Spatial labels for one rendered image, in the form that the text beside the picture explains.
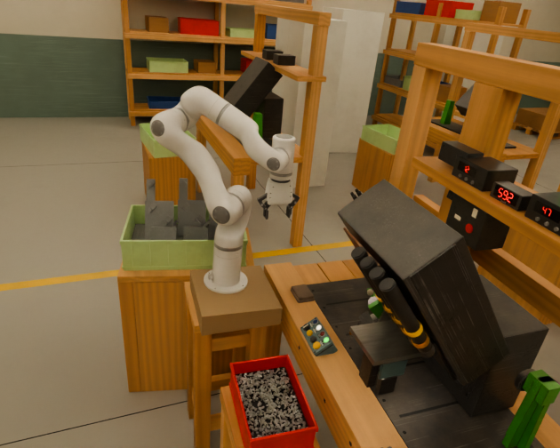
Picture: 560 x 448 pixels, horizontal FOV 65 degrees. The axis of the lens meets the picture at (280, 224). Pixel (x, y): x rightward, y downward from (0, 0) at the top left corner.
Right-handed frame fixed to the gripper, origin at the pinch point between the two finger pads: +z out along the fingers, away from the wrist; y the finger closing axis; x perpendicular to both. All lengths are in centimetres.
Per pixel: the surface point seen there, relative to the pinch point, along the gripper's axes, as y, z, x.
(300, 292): -13.1, 37.1, 2.6
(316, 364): -5, 40, 41
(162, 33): -10, -13, -605
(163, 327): 43, 84, -42
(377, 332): -18, 17, 54
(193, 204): 22, 28, -73
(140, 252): 51, 41, -49
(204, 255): 21, 43, -44
